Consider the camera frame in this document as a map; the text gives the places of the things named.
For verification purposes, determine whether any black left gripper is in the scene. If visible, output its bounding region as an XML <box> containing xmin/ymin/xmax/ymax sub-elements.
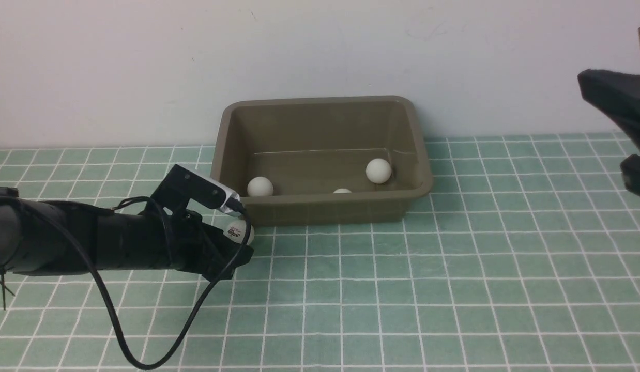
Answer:
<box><xmin>160</xmin><ymin>210</ymin><xmax>254</xmax><ymax>281</ymax></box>

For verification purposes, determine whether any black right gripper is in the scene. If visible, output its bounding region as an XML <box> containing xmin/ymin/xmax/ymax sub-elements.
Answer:
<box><xmin>577</xmin><ymin>23</ymin><xmax>640</xmax><ymax>202</ymax></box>

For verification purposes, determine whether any white logo ball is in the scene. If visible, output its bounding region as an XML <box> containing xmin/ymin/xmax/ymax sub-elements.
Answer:
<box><xmin>223</xmin><ymin>219</ymin><xmax>255</xmax><ymax>245</ymax></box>

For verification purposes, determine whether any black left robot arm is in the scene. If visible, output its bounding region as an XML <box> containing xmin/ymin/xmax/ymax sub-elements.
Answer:
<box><xmin>0</xmin><ymin>188</ymin><xmax>254</xmax><ymax>280</ymax></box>

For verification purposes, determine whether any olive plastic bin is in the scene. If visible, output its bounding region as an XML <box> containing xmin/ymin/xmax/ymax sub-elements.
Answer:
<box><xmin>210</xmin><ymin>95</ymin><xmax>433</xmax><ymax>227</ymax></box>

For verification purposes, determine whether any green checkered tablecloth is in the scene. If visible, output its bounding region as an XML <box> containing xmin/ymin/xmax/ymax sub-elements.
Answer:
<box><xmin>0</xmin><ymin>133</ymin><xmax>640</xmax><ymax>371</ymax></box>

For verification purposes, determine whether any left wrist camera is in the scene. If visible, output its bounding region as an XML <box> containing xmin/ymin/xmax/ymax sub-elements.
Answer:
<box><xmin>150</xmin><ymin>163</ymin><xmax>246</xmax><ymax>215</ymax></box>

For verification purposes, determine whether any left black camera cable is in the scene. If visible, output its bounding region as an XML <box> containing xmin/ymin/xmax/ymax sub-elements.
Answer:
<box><xmin>10</xmin><ymin>196</ymin><xmax>252</xmax><ymax>370</ymax></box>

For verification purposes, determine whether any black cable tie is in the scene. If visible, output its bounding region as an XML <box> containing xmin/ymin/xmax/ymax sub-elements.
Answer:
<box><xmin>0</xmin><ymin>268</ymin><xmax>15</xmax><ymax>311</ymax></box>

